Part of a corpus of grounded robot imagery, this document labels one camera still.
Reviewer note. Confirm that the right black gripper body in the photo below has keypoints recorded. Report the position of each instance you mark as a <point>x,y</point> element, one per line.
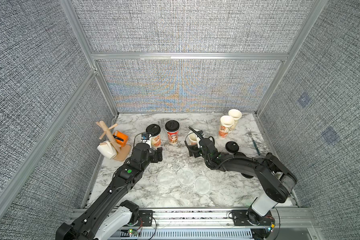
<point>200,143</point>

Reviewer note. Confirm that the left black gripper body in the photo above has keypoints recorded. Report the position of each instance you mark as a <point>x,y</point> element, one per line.
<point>156,154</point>

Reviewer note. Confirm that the yellow patterned paper cup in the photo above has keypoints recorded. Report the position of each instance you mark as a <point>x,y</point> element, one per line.
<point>156,141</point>

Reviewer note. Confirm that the red patterned paper cup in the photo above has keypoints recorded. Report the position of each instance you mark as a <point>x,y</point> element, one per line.
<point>173,137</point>

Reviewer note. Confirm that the black cup lid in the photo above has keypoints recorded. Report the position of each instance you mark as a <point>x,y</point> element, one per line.
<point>247,176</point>
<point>172,126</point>
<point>153,130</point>
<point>240,154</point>
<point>232,147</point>

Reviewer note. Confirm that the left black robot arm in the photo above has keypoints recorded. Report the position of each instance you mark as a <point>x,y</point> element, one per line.
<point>97,222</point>

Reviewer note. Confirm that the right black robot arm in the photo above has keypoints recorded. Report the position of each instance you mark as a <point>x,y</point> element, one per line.
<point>275,178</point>

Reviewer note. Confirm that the wooden mug tree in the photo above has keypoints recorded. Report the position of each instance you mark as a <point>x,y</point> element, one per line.
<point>107,132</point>

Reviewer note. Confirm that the red flower paper cup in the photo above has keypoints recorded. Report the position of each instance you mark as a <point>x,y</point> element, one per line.
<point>226,122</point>

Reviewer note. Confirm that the orange mug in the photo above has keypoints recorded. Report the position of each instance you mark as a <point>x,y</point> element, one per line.
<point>120,138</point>

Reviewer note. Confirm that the white mug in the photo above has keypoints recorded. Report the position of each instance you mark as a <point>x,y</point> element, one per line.
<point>107,150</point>

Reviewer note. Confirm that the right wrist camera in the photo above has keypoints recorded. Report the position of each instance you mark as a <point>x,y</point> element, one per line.
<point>199,140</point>

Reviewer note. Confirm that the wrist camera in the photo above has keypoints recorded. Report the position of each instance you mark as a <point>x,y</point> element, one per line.
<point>146,139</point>
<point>199,140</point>

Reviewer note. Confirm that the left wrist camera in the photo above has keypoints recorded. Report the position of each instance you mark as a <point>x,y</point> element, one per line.
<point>146,139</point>

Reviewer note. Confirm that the green handled fork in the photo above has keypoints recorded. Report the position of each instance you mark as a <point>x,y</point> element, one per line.
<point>249,132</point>

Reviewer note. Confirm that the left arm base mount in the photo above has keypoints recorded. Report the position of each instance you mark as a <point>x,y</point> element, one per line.
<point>144,219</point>

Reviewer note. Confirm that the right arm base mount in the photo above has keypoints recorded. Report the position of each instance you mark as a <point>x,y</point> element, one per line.
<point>242,218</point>

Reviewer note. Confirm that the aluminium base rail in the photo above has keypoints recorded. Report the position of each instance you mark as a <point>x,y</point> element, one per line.
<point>214,223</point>

